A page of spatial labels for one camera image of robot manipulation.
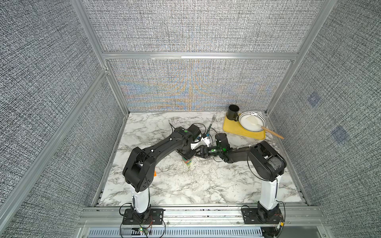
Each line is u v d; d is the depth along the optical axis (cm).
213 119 117
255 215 71
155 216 73
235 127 112
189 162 89
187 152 75
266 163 52
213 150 82
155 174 88
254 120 113
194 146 79
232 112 109
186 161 88
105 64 90
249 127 108
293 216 74
